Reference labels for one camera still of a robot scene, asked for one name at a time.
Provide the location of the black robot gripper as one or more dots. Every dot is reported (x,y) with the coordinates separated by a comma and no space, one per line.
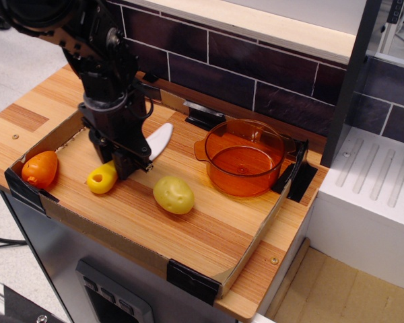
(116,129)

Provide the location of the yellow handled white toy knife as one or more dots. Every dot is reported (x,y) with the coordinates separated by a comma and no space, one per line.
(103,178)

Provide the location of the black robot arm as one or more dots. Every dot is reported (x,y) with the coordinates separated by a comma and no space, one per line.
(89,37)

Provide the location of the orange transparent plastic pot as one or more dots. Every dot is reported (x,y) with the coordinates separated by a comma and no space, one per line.
(243,157)

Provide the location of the cardboard fence with black tape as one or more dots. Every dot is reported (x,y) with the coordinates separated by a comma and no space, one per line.
(226,250)

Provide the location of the yellow toy potato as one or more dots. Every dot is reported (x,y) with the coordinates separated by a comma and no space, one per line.
(174,195)

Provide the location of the orange toy carrot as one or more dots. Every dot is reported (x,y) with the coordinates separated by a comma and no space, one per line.
(40,170)

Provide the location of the grey oven control panel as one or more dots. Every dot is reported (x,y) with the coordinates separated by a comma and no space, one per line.
(109,300)

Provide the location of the black chair caster wheel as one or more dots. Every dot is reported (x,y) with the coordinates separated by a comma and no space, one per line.
(4,25)

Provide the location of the white toy sink drainboard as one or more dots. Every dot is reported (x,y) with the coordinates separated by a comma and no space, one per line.
(358,214)

